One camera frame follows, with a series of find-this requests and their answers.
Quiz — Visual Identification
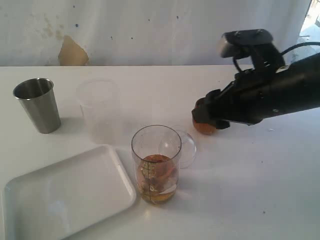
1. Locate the white rectangular tray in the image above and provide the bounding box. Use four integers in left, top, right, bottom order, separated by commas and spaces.
2, 145, 137, 240

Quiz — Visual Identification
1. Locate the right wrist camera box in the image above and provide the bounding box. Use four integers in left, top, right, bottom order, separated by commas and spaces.
217, 28, 273, 58

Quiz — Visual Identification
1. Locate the translucent plastic container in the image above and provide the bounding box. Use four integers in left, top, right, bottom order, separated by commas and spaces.
75, 78, 120, 144

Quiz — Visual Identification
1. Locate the clear measuring cylinder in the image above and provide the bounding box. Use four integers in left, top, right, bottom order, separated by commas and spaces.
131, 125, 182, 205

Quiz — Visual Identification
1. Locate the brown wooden cup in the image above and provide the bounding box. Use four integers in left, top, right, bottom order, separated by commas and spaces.
192, 97, 217, 136

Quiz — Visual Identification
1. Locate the stainless steel cup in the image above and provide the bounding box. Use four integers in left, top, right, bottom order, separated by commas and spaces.
13, 77, 61, 134

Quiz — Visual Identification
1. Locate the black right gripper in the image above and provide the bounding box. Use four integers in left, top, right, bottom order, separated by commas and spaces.
191, 68, 278, 130

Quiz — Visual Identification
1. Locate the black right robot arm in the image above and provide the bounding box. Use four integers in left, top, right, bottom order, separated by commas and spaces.
191, 53, 320, 130

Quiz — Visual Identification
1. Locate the clear dome strainer lid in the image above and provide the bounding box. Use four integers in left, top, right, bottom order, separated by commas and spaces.
158, 124, 197, 169

